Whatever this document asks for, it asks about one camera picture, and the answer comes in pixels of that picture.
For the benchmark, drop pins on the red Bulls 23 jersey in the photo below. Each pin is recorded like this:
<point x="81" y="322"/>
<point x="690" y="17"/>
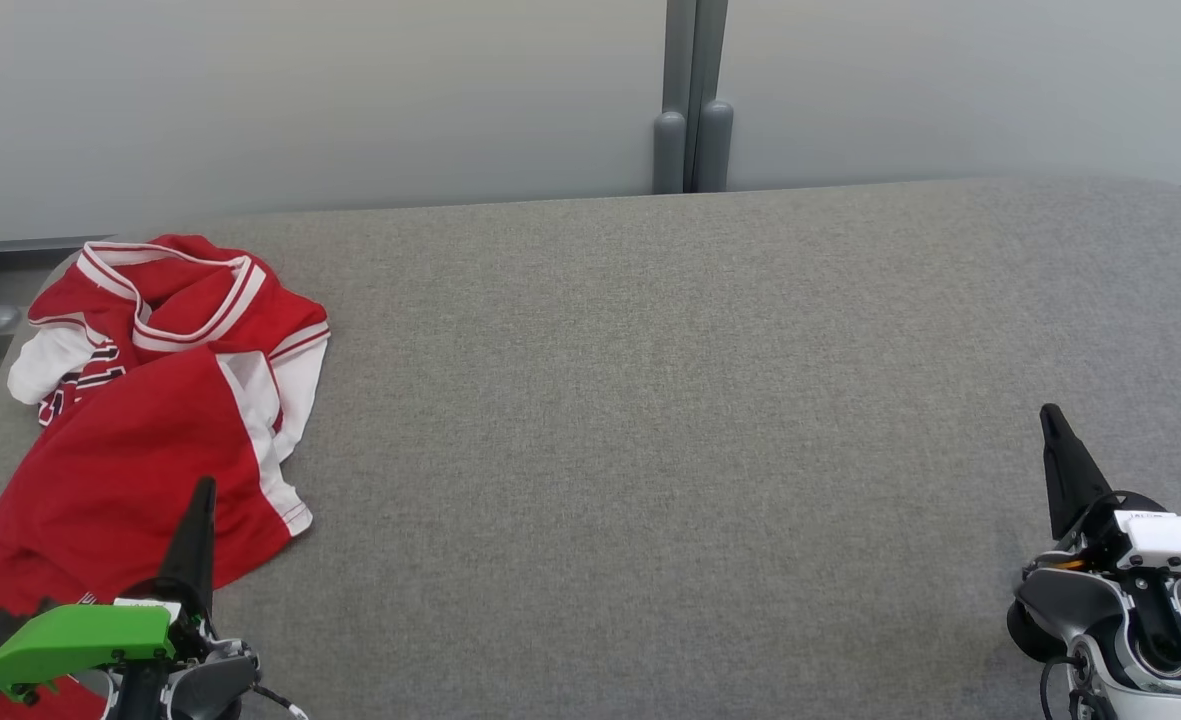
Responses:
<point x="190" y="300"/>

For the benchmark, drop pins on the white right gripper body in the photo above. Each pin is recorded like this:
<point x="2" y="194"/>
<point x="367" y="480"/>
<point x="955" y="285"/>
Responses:
<point x="1180" y="545"/>

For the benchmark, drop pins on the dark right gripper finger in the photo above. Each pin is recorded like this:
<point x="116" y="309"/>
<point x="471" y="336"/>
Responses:
<point x="1070" y="480"/>

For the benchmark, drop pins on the red shorts white stripe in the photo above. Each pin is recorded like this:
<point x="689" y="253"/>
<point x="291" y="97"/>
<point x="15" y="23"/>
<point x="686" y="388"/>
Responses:
<point x="100" y="470"/>

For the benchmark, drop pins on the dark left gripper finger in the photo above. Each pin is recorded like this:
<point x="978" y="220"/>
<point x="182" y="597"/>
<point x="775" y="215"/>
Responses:
<point x="195" y="550"/>

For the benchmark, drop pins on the grey round-capped partition post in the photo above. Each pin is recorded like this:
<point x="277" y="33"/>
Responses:
<point x="713" y="140"/>
<point x="668" y="140"/>

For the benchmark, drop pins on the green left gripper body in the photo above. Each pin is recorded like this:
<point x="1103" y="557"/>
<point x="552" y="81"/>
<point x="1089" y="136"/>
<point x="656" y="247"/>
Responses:
<point x="80" y="640"/>

